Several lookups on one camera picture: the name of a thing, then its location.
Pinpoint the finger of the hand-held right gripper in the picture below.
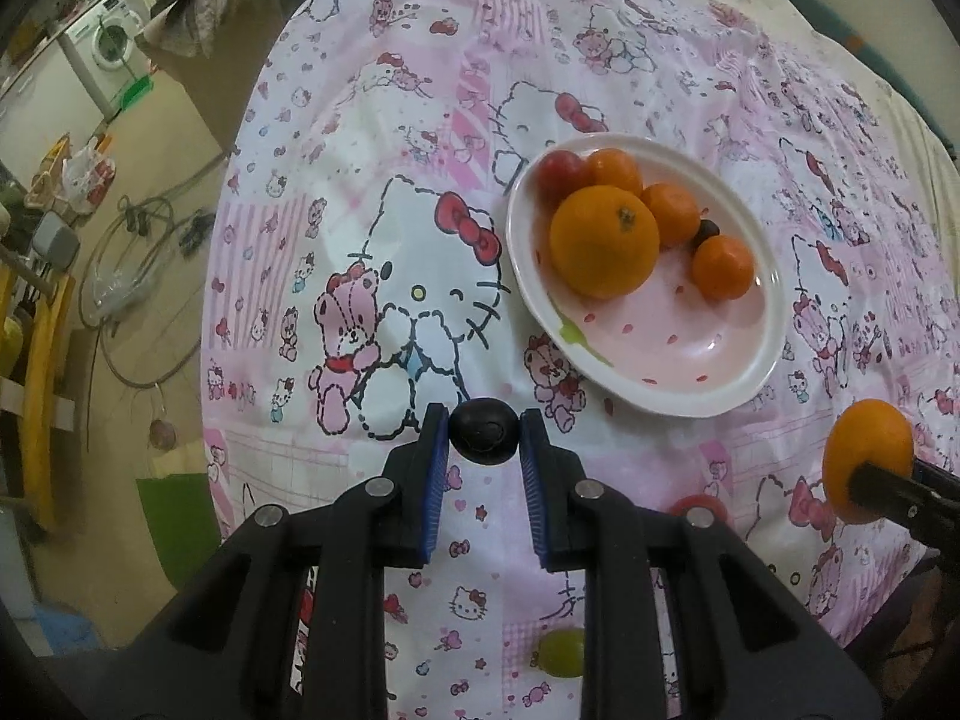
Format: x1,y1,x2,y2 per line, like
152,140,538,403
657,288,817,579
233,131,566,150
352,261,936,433
846,463,960,533
911,457,960,500

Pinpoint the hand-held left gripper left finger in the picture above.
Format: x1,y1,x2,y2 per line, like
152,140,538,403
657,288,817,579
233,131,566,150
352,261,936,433
142,403,451,720

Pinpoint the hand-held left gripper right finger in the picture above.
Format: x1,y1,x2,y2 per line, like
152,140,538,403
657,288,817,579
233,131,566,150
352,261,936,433
521,409,822,720

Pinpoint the large smooth orange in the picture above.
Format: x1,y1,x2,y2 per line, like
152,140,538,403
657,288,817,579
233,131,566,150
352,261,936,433
821,399,916,526

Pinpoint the dark plum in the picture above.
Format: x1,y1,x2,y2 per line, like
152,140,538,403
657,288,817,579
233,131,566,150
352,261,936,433
448,397,522,464

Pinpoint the pink speckled plate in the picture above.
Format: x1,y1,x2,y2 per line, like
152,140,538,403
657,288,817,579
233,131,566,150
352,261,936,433
504,133,788,419

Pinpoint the large orange with stem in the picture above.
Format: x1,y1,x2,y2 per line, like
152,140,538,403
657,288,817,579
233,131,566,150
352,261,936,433
549,186,661,299

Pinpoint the small tangerine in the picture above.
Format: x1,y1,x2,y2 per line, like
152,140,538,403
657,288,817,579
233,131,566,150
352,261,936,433
639,182,702,246
691,235,755,301
583,148,646,200

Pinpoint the red cherry tomato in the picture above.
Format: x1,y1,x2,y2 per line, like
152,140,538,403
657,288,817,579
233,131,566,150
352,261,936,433
667,493,732,530
534,150,590,200

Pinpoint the green mat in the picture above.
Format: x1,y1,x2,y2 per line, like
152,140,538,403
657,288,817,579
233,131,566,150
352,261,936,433
135,469,226,608

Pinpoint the pink cartoon printed blanket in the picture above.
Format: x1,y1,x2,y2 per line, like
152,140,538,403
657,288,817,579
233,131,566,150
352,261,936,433
199,0,960,720

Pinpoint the clear plastic bag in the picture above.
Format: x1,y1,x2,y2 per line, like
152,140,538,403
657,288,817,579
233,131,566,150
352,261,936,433
94,270,147,312

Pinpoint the blue cloth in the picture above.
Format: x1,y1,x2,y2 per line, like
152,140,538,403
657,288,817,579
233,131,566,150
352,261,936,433
30,600,106,653

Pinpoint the yellow wooden chair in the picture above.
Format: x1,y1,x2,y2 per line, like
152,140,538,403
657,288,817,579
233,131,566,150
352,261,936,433
0,262,80,533

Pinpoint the grey box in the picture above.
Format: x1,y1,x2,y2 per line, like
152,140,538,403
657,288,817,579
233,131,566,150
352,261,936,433
30,210,82,271

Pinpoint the teal pillow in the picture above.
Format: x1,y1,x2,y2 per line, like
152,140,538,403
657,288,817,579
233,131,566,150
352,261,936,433
780,0,901,98

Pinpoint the brown sofa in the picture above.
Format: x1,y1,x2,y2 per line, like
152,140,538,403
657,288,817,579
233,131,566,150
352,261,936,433
142,0,278,158

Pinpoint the white plastic bag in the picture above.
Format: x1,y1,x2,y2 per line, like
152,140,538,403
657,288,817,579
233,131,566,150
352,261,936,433
61,136,117,212

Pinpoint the yellow basket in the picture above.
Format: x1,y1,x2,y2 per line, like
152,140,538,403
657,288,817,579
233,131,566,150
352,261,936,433
26,133,72,207

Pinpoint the white kitchen cabinet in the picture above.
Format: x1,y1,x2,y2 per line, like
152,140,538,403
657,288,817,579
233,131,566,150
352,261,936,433
0,37,106,188

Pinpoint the white washing machine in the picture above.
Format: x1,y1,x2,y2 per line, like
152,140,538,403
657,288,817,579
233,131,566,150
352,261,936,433
58,0,151,125

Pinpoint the coiled hose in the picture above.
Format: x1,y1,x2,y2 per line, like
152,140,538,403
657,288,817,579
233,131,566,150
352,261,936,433
79,157,226,391

